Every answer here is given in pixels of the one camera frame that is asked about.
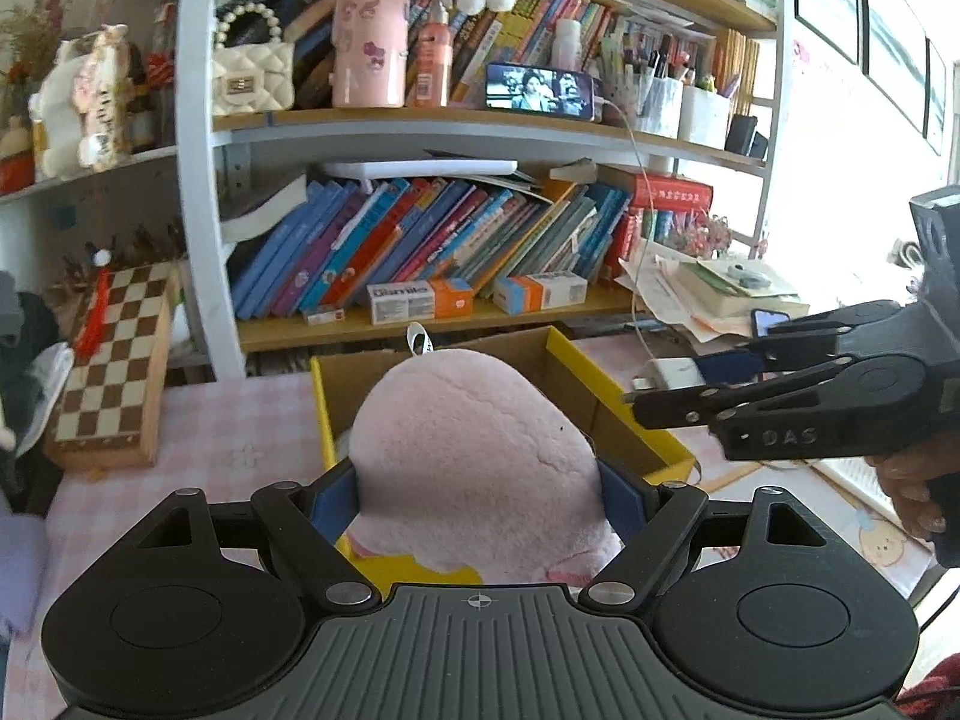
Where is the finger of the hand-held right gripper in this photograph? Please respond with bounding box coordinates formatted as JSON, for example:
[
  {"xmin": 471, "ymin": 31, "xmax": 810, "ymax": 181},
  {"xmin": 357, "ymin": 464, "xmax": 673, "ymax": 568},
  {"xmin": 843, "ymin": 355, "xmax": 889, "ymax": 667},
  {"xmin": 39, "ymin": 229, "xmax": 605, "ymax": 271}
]
[
  {"xmin": 622, "ymin": 356, "xmax": 872, "ymax": 462},
  {"xmin": 696, "ymin": 300, "xmax": 922, "ymax": 385}
]

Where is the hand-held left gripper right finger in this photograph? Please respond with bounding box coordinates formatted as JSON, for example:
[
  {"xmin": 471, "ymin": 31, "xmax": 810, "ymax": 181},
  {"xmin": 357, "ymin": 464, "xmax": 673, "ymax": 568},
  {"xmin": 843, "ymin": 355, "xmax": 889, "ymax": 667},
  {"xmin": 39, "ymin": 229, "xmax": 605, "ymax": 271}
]
[{"xmin": 580, "ymin": 460, "xmax": 827, "ymax": 614}]

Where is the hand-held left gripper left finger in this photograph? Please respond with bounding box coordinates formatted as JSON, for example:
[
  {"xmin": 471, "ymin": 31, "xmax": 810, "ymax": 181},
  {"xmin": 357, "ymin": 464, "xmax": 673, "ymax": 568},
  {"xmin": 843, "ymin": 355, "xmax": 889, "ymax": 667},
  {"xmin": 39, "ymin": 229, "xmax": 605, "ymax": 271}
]
[{"xmin": 135, "ymin": 460, "xmax": 381, "ymax": 613}]

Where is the cardboard box with yellow flaps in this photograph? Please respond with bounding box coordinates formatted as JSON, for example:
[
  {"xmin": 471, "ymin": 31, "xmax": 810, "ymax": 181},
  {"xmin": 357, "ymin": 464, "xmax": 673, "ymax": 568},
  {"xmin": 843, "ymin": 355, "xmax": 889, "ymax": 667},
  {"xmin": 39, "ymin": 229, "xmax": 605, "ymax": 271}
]
[{"xmin": 309, "ymin": 325, "xmax": 700, "ymax": 587}]

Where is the pink plush toy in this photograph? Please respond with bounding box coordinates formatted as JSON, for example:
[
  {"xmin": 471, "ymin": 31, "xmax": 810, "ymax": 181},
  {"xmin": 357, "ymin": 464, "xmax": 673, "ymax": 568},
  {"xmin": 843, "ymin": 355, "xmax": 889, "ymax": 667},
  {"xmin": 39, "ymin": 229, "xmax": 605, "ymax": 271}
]
[{"xmin": 341, "ymin": 349, "xmax": 625, "ymax": 587}]

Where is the pink cylinder container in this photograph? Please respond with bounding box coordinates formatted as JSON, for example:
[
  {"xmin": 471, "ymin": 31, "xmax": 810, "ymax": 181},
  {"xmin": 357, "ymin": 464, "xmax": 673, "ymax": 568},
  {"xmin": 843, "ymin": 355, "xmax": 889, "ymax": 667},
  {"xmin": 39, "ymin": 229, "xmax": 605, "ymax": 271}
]
[{"xmin": 331, "ymin": 0, "xmax": 413, "ymax": 109}]

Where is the person's right hand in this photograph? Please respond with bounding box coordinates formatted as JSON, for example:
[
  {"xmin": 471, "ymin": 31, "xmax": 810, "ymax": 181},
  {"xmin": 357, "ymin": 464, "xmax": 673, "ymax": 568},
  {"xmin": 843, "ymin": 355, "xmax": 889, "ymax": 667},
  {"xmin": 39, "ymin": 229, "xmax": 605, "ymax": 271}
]
[{"xmin": 862, "ymin": 454, "xmax": 947, "ymax": 541}]

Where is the white charger plug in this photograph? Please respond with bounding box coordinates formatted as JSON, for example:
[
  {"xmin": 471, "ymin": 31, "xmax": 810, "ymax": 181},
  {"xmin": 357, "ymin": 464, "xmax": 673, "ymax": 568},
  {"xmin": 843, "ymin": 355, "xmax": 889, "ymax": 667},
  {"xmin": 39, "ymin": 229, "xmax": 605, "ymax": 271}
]
[{"xmin": 624, "ymin": 358, "xmax": 707, "ymax": 393}]

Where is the pile of papers and books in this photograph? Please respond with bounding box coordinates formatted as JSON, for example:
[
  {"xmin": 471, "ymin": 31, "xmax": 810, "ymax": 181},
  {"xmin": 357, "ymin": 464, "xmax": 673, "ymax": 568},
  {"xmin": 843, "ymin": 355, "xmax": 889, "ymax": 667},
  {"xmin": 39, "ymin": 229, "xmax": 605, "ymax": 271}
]
[{"xmin": 615, "ymin": 238, "xmax": 813, "ymax": 352}]

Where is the pink checked tablecloth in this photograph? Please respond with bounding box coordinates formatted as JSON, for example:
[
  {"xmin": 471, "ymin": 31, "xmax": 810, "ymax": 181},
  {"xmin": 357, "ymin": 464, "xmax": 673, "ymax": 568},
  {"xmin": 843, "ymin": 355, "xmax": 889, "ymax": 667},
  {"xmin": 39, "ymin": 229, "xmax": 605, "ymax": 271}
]
[{"xmin": 0, "ymin": 330, "xmax": 942, "ymax": 720}]

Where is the white orange and blue carton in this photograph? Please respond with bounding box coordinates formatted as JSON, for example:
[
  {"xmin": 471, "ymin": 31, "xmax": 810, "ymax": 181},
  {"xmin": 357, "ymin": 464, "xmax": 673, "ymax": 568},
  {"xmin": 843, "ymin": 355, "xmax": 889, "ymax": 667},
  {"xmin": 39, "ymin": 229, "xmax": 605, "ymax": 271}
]
[{"xmin": 492, "ymin": 272, "xmax": 589, "ymax": 315}]

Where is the thick red dictionary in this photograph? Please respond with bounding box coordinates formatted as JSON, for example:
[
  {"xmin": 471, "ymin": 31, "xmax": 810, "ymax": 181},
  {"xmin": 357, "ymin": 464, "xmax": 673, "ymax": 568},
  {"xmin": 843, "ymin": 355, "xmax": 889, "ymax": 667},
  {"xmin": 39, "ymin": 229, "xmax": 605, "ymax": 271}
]
[{"xmin": 619, "ymin": 172, "xmax": 715, "ymax": 282}]

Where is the long white and orange carton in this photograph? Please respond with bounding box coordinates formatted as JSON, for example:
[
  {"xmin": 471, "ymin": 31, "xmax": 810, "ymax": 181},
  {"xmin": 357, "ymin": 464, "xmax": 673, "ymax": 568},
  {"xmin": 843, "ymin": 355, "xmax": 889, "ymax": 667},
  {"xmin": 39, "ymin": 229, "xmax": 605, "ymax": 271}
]
[{"xmin": 367, "ymin": 277, "xmax": 476, "ymax": 326}]

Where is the black box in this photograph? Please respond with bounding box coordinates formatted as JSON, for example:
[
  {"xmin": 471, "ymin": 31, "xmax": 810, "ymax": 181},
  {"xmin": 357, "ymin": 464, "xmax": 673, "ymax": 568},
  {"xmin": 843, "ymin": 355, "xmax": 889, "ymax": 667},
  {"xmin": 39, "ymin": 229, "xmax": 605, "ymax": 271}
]
[{"xmin": 725, "ymin": 113, "xmax": 771, "ymax": 160}]

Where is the white pen holder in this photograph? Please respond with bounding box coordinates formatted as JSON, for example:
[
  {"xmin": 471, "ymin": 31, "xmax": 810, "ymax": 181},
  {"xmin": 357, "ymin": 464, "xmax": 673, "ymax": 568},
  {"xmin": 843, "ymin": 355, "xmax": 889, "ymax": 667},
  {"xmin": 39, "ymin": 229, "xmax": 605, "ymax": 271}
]
[{"xmin": 679, "ymin": 85, "xmax": 731, "ymax": 151}]

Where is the wooden chessboard box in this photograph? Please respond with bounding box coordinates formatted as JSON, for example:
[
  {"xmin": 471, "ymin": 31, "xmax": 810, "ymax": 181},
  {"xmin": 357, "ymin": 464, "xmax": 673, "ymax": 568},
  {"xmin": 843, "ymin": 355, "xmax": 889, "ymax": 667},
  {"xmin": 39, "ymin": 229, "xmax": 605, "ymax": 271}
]
[{"xmin": 43, "ymin": 261, "xmax": 182, "ymax": 471}]

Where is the clear pen holder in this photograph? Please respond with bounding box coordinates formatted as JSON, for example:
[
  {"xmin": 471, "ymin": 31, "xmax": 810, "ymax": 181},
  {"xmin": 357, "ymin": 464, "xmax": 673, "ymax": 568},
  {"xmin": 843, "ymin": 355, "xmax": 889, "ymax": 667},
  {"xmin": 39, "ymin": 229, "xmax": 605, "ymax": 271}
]
[{"xmin": 636, "ymin": 73, "xmax": 684, "ymax": 139}]

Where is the row of leaning colourful books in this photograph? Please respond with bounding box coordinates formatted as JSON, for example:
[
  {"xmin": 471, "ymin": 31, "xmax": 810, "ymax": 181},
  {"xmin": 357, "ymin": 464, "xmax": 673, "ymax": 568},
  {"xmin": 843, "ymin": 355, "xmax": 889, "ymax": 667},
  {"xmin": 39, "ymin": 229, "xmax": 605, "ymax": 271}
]
[{"xmin": 229, "ymin": 176, "xmax": 635, "ymax": 320}]

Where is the row of orange books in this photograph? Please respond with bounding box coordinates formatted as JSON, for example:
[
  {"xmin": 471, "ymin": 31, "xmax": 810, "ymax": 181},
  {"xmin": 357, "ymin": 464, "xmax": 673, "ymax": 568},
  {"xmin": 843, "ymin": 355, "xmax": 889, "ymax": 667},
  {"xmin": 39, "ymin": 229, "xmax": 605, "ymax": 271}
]
[{"xmin": 711, "ymin": 28, "xmax": 763, "ymax": 119}]

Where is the thick grey book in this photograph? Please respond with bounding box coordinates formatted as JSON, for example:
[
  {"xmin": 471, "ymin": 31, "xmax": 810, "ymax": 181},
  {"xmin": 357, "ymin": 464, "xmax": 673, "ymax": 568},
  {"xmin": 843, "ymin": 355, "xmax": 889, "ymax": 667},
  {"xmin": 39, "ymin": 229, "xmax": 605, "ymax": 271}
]
[{"xmin": 220, "ymin": 172, "xmax": 310, "ymax": 245}]

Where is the red tassel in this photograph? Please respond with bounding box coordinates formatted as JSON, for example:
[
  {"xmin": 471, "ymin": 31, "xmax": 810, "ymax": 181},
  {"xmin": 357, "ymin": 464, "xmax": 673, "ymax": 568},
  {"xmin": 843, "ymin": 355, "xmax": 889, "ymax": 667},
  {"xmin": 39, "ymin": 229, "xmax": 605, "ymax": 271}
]
[{"xmin": 73, "ymin": 242, "xmax": 115, "ymax": 355}]

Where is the lilac fluffy cloth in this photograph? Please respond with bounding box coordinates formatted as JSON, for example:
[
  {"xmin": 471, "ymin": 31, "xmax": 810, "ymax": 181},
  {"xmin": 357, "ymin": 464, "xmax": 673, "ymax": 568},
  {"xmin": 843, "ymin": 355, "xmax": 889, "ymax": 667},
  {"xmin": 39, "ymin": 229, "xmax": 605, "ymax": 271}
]
[{"xmin": 0, "ymin": 511, "xmax": 47, "ymax": 637}]

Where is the smartphone with lit screen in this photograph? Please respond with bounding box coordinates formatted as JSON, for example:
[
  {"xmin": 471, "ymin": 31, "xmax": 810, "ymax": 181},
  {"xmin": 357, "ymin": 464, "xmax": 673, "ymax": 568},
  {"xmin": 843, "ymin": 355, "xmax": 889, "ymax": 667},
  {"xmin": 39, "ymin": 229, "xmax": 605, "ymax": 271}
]
[{"xmin": 485, "ymin": 62, "xmax": 603, "ymax": 122}]

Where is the dark cloth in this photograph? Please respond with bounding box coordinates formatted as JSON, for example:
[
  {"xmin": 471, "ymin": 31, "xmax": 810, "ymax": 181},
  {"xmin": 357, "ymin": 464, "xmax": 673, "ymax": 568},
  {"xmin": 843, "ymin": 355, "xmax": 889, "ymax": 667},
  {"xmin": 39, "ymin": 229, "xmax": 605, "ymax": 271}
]
[{"xmin": 0, "ymin": 270, "xmax": 74, "ymax": 517}]

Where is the flat white book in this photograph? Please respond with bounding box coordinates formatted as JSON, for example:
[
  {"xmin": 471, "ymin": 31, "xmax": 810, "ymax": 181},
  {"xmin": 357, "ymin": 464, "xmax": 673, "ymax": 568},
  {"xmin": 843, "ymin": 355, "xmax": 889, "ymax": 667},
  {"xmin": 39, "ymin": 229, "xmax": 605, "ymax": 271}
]
[{"xmin": 318, "ymin": 157, "xmax": 521, "ymax": 184}]

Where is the small white bottle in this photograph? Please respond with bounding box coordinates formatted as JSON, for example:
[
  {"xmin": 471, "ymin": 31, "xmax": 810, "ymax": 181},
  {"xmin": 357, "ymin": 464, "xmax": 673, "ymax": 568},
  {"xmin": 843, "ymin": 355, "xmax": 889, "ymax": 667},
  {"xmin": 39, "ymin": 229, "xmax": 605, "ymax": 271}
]
[{"xmin": 553, "ymin": 18, "xmax": 584, "ymax": 71}]

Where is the red patterned clothing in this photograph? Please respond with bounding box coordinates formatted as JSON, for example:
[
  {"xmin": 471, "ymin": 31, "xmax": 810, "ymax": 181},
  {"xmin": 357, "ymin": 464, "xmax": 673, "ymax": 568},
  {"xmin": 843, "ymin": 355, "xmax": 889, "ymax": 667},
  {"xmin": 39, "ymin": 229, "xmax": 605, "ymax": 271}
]
[{"xmin": 896, "ymin": 651, "xmax": 960, "ymax": 720}]

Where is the white metal bookshelf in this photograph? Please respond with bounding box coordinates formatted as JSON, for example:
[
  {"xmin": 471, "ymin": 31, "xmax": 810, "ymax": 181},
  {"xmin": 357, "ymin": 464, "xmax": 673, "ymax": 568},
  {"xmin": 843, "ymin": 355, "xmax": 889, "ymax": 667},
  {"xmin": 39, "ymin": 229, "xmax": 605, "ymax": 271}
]
[{"xmin": 0, "ymin": 0, "xmax": 797, "ymax": 383}]

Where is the row of upright colourful books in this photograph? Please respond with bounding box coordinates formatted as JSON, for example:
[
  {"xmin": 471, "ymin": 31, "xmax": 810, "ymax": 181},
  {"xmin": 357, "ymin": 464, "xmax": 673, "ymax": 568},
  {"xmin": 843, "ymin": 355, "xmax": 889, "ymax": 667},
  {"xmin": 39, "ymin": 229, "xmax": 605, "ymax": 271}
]
[{"xmin": 448, "ymin": 0, "xmax": 629, "ymax": 104}]

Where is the pink spray bottle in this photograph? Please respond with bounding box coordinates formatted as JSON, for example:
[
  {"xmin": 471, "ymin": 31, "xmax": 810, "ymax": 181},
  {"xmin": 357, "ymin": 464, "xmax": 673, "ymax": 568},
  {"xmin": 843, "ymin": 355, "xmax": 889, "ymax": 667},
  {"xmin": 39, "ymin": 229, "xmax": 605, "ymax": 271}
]
[{"xmin": 407, "ymin": 0, "xmax": 452, "ymax": 108}]

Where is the cream quilted handbag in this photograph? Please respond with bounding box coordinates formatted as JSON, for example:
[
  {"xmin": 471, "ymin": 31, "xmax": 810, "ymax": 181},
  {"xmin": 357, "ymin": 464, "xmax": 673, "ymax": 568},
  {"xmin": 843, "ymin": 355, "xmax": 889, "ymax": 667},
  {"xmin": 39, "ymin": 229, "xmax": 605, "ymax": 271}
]
[{"xmin": 211, "ymin": 3, "xmax": 296, "ymax": 116}]

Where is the dried flower bunch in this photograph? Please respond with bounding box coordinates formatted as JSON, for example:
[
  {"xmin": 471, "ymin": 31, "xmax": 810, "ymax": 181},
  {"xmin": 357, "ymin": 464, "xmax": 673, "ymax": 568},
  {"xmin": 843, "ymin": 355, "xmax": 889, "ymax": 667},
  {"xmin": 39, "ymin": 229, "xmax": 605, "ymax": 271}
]
[{"xmin": 0, "ymin": 0, "xmax": 85, "ymax": 104}]

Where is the white charging cable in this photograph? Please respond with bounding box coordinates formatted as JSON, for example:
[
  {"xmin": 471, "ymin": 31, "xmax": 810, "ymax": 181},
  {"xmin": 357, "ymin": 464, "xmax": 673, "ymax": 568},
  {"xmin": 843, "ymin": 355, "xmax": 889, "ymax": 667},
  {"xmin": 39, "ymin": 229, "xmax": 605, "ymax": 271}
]
[{"xmin": 596, "ymin": 94, "xmax": 702, "ymax": 391}]

